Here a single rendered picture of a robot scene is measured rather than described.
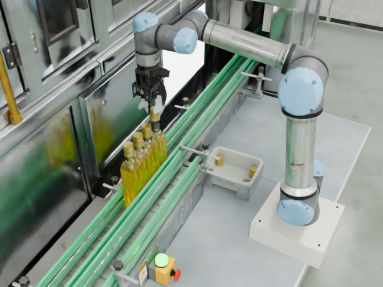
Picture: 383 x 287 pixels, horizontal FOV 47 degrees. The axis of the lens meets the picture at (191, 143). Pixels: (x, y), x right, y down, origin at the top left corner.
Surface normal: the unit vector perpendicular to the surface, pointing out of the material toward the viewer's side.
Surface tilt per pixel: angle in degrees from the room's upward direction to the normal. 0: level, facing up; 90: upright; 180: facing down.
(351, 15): 90
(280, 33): 90
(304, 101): 78
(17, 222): 90
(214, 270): 0
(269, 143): 0
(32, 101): 90
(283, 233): 4
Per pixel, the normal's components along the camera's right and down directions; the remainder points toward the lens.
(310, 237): 0.01, -0.82
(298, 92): -0.39, 0.42
